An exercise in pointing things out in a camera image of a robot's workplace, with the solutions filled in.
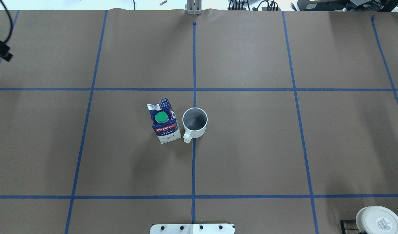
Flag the blue white milk carton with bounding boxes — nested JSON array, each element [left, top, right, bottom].
[[147, 98, 182, 144]]

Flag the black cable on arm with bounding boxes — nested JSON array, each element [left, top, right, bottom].
[[0, 0, 14, 44]]

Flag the black wire cup rack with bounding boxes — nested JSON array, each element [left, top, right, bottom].
[[340, 219, 367, 234]]

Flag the black equipment behind table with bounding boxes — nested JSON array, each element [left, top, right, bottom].
[[297, 0, 398, 12]]

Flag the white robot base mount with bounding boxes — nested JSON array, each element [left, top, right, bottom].
[[149, 223, 236, 234]]

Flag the white bowl in rack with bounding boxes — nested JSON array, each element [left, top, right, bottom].
[[356, 206, 398, 234]]

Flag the white mug with handle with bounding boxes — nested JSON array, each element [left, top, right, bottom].
[[182, 108, 208, 144]]

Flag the black cables behind table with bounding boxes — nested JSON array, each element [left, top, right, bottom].
[[227, 0, 281, 11]]

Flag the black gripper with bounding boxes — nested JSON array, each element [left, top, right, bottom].
[[0, 40, 13, 62]]

